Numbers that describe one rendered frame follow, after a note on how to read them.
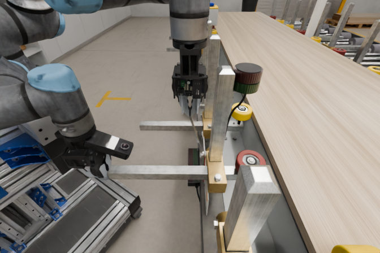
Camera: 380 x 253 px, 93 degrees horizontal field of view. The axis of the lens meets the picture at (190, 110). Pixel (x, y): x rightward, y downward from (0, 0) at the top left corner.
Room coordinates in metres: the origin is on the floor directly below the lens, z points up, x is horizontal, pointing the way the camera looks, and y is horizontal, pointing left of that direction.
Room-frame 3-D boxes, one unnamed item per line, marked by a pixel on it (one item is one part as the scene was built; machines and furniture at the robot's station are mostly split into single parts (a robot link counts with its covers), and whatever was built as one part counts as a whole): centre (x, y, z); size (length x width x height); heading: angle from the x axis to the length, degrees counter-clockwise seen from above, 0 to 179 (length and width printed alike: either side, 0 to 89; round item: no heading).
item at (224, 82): (0.36, -0.08, 0.93); 0.04 x 0.04 x 0.48; 0
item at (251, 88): (0.36, -0.13, 1.13); 0.06 x 0.06 x 0.02
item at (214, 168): (0.34, -0.08, 0.85); 0.14 x 0.06 x 0.05; 0
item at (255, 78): (0.36, -0.13, 1.15); 0.06 x 0.06 x 0.02
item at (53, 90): (0.32, 0.27, 1.13); 0.09 x 0.08 x 0.11; 123
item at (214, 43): (0.61, -0.08, 0.93); 0.04 x 0.04 x 0.48; 0
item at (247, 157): (0.32, -0.17, 0.85); 0.08 x 0.08 x 0.11
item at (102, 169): (0.31, 0.27, 0.86); 0.06 x 0.03 x 0.09; 90
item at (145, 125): (0.57, -0.01, 0.81); 0.44 x 0.03 x 0.04; 90
